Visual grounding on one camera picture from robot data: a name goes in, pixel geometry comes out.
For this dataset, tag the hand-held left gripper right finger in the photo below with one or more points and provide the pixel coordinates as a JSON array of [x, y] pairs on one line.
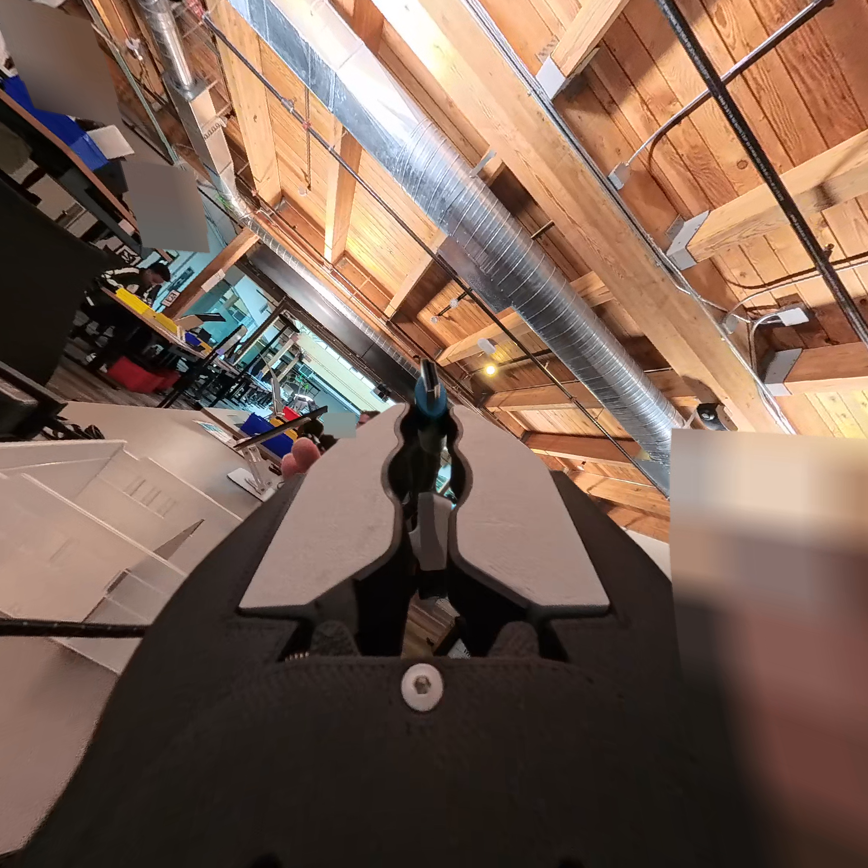
[[522, 536]]

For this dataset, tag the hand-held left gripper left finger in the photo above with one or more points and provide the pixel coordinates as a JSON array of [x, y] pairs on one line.
[[325, 529]]

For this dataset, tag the black hdmi switch box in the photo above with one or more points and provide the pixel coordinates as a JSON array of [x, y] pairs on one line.
[[434, 532]]

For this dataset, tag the pink rounded object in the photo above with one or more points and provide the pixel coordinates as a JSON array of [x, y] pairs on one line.
[[300, 458]]

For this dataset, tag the blue storage bin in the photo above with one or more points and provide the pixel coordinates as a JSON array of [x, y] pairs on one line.
[[27, 102], [256, 425], [88, 150]]

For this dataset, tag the clear plastic storage box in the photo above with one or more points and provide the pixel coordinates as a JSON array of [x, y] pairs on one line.
[[102, 515]]

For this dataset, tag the black ceiling speaker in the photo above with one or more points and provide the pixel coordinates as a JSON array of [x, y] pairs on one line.
[[712, 415]]

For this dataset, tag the red storage bin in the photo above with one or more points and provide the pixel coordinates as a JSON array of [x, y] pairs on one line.
[[139, 376]]

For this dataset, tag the yellow storage bin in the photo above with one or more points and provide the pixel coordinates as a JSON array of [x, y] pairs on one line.
[[132, 300], [164, 322]]

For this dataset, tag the black office chair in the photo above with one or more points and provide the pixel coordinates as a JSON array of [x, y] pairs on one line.
[[41, 285]]

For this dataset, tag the black ceiling pipe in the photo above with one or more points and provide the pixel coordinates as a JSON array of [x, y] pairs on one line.
[[746, 149]]

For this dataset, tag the grey metal beam bracket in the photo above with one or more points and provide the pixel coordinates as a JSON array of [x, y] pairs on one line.
[[780, 371], [550, 78], [686, 241]]

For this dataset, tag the large spiral air duct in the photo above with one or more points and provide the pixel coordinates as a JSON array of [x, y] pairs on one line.
[[475, 203]]

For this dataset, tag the narrow spiral air duct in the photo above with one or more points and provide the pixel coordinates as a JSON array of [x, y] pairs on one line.
[[173, 61]]

